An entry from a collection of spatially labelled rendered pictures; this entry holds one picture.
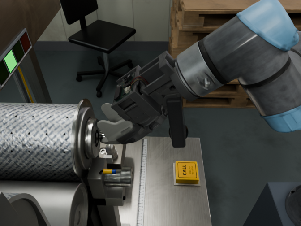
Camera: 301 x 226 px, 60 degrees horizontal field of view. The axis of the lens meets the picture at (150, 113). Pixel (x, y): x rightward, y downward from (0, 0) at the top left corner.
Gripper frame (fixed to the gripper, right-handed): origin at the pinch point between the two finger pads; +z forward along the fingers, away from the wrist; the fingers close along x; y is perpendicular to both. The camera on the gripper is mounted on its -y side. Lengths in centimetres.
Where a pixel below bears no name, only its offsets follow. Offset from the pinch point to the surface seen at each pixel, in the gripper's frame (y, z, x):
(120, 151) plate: -15.2, 14.0, -12.7
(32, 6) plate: 25, 27, -60
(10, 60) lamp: 19, 31, -34
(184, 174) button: -35.6, 6.2, -12.7
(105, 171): -0.4, -0.3, 7.9
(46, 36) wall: -2, 163, -247
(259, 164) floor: -151, 13, -85
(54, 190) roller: 4.4, 5.8, 11.7
